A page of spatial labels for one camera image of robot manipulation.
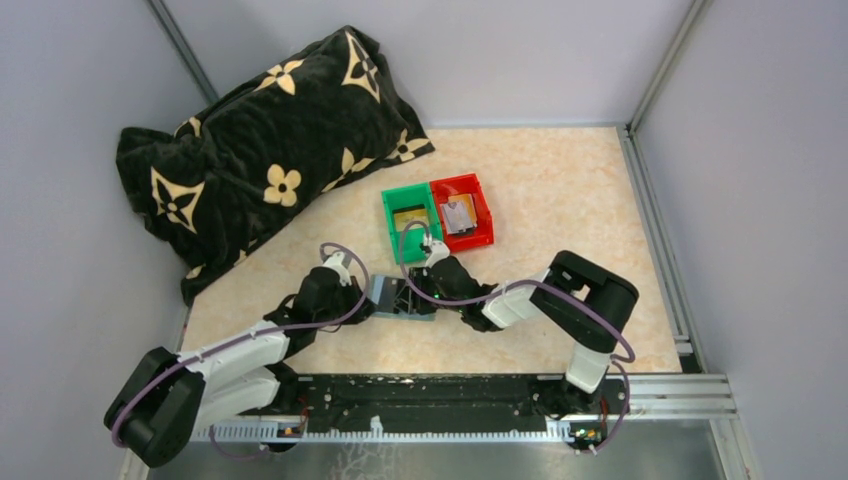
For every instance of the stack of cards in red bin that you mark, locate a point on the stack of cards in red bin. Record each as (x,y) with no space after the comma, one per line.
(459,214)

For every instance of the sage green card holder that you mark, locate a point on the sage green card holder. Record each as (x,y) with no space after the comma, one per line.
(393,299)

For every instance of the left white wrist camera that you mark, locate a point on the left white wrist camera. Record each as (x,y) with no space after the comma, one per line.
(339,262)

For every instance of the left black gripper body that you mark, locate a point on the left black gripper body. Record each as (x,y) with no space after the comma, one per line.
(346,299)

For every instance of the black floral pillow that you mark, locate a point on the black floral pillow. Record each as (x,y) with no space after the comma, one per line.
(232,176)

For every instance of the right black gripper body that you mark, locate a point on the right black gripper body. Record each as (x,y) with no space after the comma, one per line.
(424,281)

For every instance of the red plastic bin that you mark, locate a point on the red plastic bin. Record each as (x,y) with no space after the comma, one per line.
(483,235)

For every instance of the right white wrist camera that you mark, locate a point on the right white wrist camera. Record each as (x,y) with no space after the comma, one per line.
(436,250)

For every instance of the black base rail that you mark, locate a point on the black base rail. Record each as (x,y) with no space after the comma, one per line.
(440,404)

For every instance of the green plastic bin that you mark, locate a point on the green plastic bin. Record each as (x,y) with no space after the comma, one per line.
(406,245)

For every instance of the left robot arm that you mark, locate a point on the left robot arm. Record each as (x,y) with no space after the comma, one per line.
(169,396)

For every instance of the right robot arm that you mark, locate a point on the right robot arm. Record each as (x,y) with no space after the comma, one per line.
(588,302)

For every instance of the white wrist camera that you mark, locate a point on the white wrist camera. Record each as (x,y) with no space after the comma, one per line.
(339,262)
(436,250)

